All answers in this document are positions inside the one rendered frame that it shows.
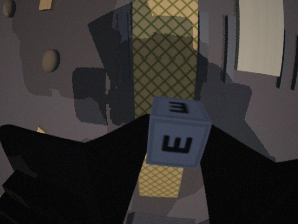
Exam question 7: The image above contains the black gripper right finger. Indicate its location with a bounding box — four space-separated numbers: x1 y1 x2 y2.
200 125 298 224

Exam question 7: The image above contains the blue labelled cube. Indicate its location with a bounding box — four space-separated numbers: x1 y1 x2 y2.
145 96 213 169

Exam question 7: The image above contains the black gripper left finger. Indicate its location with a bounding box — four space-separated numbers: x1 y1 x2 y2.
0 115 149 224

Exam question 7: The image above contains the yellow crosshatched strip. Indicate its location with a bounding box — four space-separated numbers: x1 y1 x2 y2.
132 0 198 197

